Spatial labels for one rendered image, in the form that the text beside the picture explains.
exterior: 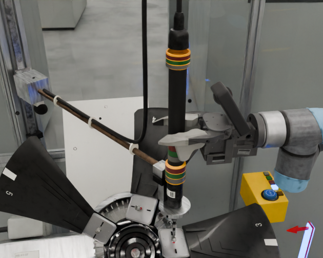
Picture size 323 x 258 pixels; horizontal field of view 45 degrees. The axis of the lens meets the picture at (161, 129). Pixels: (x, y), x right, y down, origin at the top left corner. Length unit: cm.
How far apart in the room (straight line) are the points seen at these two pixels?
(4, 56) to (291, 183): 90
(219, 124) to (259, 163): 107
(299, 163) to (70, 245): 60
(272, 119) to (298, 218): 140
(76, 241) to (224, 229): 38
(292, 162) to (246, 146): 11
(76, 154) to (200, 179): 76
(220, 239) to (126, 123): 45
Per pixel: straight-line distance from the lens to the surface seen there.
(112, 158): 117
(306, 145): 84
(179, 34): 67
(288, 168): 87
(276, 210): 131
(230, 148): 78
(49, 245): 107
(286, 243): 227
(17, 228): 111
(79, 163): 117
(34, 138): 91
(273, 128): 79
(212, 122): 77
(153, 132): 98
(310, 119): 83
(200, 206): 189
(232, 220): 103
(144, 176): 96
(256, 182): 135
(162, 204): 88
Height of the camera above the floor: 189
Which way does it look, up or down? 31 degrees down
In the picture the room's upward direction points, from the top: straight up
